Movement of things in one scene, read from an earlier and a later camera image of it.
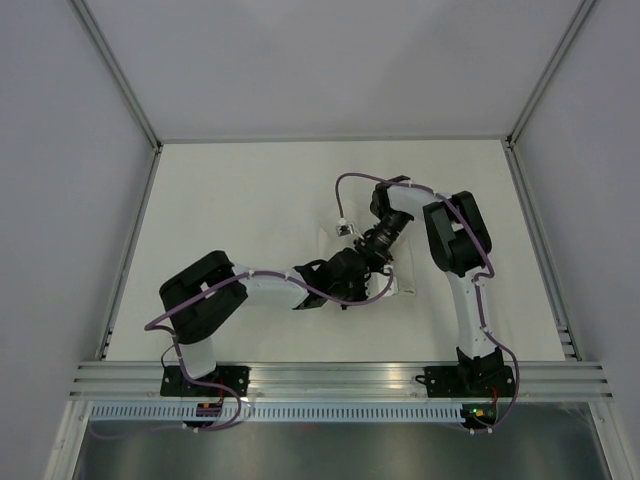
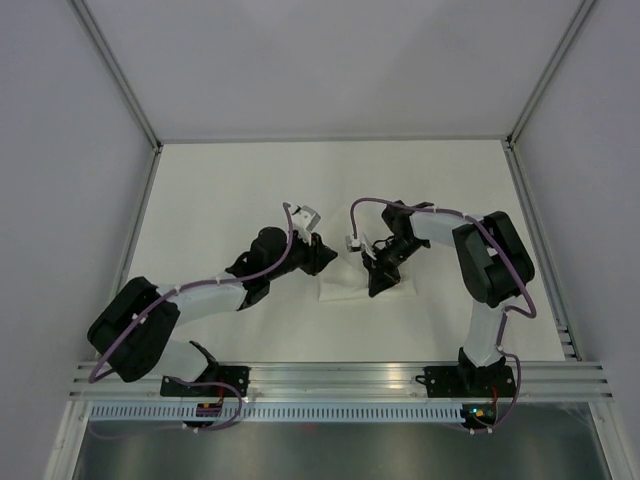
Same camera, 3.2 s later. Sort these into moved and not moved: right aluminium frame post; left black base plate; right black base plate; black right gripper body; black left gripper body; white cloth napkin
Moved: black right gripper body; white cloth napkin; black left gripper body
Not moved: left black base plate; right black base plate; right aluminium frame post
